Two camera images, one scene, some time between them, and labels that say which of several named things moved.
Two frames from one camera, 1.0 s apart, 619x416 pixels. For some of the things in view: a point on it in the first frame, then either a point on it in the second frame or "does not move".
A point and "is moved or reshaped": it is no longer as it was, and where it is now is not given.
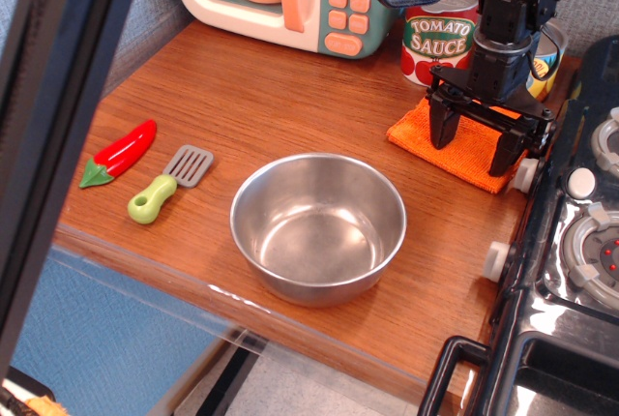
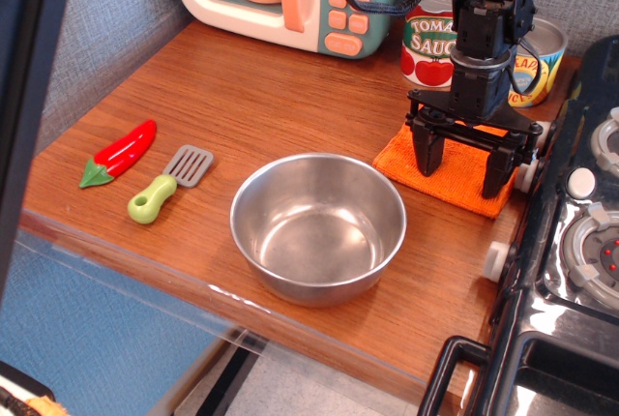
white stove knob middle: (525, 173) does not move
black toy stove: (555, 340) does not move
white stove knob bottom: (494, 259) does not move
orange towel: (469, 156) is moved or reshaped
